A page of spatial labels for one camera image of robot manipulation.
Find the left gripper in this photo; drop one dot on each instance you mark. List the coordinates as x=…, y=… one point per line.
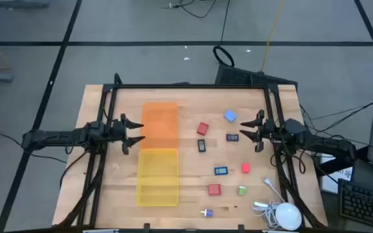
x=117, y=131

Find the light blue power adapter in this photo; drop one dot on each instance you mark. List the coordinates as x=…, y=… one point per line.
x=230, y=116

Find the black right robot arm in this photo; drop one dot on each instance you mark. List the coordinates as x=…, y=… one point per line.
x=319, y=142

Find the large red power adapter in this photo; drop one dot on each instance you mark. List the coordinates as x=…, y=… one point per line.
x=214, y=189

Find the green power adapter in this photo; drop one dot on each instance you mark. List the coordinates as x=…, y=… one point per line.
x=242, y=190

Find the pink red power adapter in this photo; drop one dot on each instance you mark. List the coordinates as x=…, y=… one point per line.
x=245, y=168

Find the orange translucent plastic tray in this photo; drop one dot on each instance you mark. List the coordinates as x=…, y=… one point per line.
x=159, y=123

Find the purple and white plug adapter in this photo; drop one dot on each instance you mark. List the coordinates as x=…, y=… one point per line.
x=208, y=213

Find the white paper sheet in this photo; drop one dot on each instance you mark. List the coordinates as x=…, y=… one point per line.
x=330, y=184

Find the small red power adapter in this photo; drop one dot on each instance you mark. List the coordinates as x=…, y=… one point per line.
x=202, y=128

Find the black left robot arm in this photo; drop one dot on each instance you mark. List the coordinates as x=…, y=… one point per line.
x=53, y=135

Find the black metal rig frame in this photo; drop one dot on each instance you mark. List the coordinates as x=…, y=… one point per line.
x=189, y=86

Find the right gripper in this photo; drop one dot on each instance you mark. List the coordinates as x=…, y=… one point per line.
x=267, y=131

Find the dark grey monitor base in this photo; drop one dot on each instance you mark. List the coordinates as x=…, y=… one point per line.
x=371, y=174

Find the dark purple digital timer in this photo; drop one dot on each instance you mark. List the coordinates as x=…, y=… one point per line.
x=232, y=137

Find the blue digital timer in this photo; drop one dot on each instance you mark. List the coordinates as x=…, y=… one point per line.
x=221, y=170

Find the yellow translucent plastic tray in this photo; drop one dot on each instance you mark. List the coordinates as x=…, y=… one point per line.
x=157, y=174

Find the black digital timer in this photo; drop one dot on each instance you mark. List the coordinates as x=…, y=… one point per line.
x=201, y=146

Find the black keyboard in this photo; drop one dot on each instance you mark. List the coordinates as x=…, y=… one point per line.
x=364, y=204

